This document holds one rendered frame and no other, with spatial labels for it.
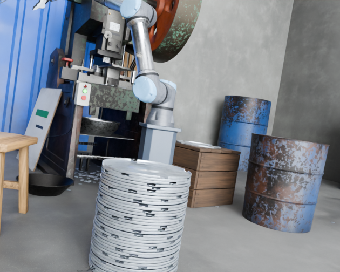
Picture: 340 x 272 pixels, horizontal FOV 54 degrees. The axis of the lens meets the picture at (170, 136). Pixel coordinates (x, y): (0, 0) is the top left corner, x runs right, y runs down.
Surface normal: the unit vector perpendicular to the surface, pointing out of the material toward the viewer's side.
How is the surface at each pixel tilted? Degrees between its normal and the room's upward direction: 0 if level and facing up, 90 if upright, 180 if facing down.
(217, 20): 90
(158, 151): 90
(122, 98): 90
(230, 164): 90
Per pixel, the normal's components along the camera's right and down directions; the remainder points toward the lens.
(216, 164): 0.64, 0.14
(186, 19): 0.44, 0.49
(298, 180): 0.04, 0.10
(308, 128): -0.83, -0.09
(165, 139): 0.29, 0.10
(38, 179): 0.59, -0.55
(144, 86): -0.49, 0.10
